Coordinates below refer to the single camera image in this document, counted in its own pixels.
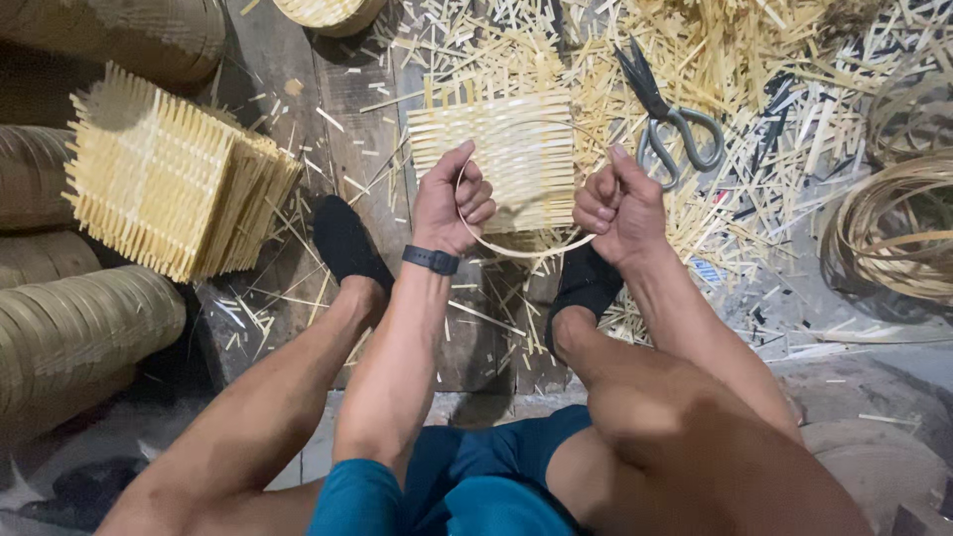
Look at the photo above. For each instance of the person's right leg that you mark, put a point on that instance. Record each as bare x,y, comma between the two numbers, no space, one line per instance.
692,447

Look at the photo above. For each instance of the person's right hand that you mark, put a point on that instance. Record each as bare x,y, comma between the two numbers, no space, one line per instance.
636,220

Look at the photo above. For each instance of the round woven bamboo basket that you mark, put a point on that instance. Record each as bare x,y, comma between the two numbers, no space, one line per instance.
327,13

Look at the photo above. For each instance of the person's left hand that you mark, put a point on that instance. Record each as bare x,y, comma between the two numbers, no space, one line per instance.
435,212

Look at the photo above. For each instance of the large grey metal scissors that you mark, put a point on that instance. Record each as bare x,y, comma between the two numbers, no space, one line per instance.
655,104

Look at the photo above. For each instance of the person's leg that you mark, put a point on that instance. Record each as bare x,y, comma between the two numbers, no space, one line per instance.
260,417
692,447

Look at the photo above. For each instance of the person's black shoe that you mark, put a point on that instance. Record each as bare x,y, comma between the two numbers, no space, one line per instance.
350,246
584,287

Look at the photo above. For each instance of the black wrist band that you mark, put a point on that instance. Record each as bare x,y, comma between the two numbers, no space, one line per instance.
430,259

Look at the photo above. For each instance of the coil of bamboo strips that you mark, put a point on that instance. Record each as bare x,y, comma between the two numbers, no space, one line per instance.
916,119
893,231

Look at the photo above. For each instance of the stack of woven bamboo mats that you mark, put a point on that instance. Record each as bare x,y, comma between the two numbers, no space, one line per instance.
164,179

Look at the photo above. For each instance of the person's left leg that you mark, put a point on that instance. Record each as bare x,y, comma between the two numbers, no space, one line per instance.
260,417

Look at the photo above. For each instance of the roll of stacked bamboo hoops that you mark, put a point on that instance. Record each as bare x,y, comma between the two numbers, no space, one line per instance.
33,179
74,342
45,257
126,33

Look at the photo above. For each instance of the blue shorts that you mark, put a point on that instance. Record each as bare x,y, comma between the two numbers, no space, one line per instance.
461,484

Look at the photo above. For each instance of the heap of bamboo strip scraps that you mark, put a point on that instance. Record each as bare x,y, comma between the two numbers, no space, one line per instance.
744,67

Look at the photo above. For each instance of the thin bamboo hoop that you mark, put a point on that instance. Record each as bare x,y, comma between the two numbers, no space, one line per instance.
521,254

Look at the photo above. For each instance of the person's left black shoe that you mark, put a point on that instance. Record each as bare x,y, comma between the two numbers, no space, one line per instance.
350,246

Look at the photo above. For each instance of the wooden plank board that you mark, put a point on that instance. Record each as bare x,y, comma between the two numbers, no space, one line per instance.
357,112

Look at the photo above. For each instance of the square woven bamboo mat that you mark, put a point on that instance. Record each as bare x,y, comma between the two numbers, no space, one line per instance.
521,164

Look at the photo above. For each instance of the person's right black shoe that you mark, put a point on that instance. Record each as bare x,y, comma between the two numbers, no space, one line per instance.
584,287

